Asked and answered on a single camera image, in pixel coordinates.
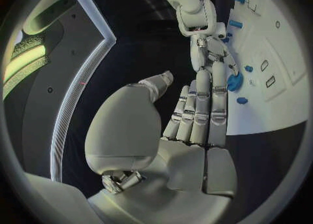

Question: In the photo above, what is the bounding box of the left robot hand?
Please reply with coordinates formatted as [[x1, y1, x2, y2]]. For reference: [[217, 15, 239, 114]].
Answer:
[[84, 62, 239, 224]]

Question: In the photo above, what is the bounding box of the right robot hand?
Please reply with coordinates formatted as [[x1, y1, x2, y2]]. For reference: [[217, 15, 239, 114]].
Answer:
[[189, 33, 242, 77]]

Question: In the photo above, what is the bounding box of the white task board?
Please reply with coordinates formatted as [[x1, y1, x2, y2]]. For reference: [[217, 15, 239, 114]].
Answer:
[[225, 0, 310, 136]]

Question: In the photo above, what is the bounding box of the blue gear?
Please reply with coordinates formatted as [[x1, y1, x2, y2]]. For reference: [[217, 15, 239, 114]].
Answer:
[[226, 72, 245, 92]]

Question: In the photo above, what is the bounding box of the blue cylinder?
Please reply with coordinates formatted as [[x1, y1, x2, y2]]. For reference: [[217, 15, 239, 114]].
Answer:
[[228, 19, 244, 29]]

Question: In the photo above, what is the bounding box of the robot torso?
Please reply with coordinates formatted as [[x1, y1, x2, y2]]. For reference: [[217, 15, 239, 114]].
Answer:
[[1, 0, 117, 182]]

